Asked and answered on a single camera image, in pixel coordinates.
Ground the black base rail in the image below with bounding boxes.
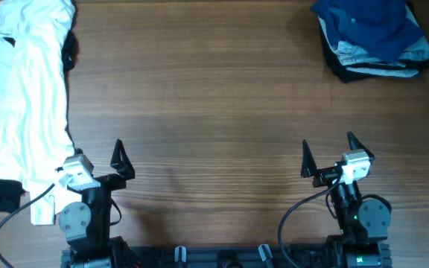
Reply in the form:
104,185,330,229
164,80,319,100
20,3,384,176
60,243,393,268

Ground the white t-shirt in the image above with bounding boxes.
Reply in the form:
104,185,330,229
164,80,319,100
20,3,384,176
0,0,75,225

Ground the left black cable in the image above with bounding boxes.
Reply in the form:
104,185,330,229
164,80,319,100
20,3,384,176
0,182,57,268

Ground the folded navy blue garment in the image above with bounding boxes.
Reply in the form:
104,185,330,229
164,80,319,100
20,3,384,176
311,0,425,63

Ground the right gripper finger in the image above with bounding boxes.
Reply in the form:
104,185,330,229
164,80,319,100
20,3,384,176
346,131,375,161
301,139,317,178

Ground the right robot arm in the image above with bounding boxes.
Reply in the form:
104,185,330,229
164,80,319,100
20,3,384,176
301,132,392,267

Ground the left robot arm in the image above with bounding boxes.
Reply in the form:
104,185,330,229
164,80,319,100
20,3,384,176
59,140,141,268

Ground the folded grey garment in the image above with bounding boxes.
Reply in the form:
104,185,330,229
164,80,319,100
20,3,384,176
318,18,429,83

